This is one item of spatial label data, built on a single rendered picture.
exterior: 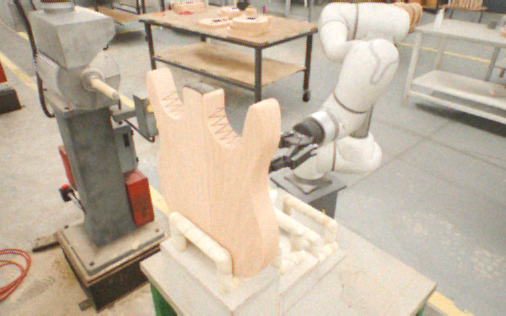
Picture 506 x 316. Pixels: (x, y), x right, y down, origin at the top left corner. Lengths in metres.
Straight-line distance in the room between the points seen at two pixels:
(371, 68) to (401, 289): 0.60
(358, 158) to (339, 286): 0.77
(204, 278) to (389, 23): 1.07
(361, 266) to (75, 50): 1.08
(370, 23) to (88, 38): 0.95
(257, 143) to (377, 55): 0.44
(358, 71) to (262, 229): 0.46
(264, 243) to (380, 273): 0.55
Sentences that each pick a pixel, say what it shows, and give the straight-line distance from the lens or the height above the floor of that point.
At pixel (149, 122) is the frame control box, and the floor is 1.00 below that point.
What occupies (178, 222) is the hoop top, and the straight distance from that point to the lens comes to 0.85.
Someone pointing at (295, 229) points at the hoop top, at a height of 1.13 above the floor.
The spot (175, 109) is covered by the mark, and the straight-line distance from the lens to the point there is 0.77.
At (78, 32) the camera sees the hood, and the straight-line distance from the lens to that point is 1.30.
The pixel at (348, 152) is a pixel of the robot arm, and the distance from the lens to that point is 1.71.
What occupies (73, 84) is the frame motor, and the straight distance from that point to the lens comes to 1.63.
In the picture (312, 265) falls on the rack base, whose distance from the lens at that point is 1.01.
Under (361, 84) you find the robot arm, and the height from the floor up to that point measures 1.45.
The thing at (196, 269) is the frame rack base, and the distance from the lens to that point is 0.89.
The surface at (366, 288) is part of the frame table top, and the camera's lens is 1.11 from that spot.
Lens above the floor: 1.75
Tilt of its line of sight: 31 degrees down
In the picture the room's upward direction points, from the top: straight up
